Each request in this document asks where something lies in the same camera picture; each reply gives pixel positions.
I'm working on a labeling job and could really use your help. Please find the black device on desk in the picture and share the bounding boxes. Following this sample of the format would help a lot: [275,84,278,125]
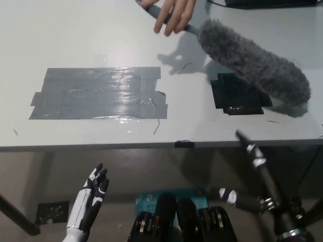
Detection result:
[225,0,318,10]

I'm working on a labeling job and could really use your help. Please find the black tape marked spot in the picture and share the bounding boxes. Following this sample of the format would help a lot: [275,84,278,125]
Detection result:
[210,73,273,116]

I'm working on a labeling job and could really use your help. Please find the person's bare hand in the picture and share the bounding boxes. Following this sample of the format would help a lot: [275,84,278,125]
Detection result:
[139,0,197,37]

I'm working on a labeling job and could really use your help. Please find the grey duct tape patch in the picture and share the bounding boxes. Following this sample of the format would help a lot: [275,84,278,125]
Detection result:
[29,66,169,120]

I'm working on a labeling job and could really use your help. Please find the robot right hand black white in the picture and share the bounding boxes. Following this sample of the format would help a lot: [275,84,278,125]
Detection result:
[207,130,309,234]

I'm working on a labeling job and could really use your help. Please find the grey fluffy duster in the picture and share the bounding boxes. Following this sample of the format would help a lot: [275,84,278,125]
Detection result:
[136,0,312,104]

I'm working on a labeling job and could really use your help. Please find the black tape patch on floor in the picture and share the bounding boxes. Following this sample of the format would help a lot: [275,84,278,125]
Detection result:
[34,200,70,225]

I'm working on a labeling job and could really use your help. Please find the black metal table leg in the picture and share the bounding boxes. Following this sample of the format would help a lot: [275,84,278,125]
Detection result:
[0,193,41,236]

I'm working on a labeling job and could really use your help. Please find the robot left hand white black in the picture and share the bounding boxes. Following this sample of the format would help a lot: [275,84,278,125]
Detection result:
[66,163,110,231]

